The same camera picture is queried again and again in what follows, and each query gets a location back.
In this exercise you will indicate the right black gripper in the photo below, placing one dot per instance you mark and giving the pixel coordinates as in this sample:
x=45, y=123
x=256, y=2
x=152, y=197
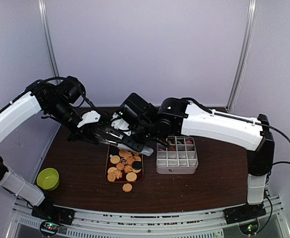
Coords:
x=135, y=145

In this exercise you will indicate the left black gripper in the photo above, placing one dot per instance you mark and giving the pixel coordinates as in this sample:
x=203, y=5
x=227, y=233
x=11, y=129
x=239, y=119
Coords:
x=86, y=134

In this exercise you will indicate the metal food tongs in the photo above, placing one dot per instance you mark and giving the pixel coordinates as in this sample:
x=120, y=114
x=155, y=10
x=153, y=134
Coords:
x=111, y=136

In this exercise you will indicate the white divided cookie tin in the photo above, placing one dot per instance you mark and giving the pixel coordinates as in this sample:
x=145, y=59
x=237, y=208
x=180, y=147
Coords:
x=177, y=159

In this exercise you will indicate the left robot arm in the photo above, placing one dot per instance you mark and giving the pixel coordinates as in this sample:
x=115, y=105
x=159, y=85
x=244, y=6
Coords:
x=66, y=103

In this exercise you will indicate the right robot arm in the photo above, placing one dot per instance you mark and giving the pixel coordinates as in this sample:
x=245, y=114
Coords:
x=187, y=117

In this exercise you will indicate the black sandwich cookie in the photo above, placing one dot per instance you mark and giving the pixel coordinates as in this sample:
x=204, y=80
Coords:
x=137, y=166

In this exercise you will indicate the red cookie tray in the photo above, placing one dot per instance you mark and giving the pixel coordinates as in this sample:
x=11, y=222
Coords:
x=119, y=163

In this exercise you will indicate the round tan biscuit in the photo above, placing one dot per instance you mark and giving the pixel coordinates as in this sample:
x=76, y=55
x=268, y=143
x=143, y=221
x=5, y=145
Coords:
x=131, y=177

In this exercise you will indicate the scalloped cookie on table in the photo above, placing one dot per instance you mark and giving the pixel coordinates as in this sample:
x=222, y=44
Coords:
x=127, y=187

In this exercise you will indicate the green plastic bowl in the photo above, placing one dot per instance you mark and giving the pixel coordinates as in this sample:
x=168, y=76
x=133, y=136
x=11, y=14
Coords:
x=48, y=179

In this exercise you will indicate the right aluminium frame post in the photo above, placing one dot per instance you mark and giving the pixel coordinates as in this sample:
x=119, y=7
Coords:
x=241, y=66

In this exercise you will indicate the aluminium frame post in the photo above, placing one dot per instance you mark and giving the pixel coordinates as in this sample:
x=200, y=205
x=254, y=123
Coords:
x=241, y=66
x=47, y=33

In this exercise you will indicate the aluminium front rail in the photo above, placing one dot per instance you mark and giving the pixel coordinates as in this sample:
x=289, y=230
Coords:
x=196, y=224

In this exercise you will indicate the left aluminium frame post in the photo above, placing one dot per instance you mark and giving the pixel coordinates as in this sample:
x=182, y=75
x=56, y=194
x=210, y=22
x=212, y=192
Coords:
x=47, y=33

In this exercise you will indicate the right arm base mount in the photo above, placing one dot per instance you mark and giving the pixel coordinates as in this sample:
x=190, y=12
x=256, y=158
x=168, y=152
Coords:
x=244, y=213

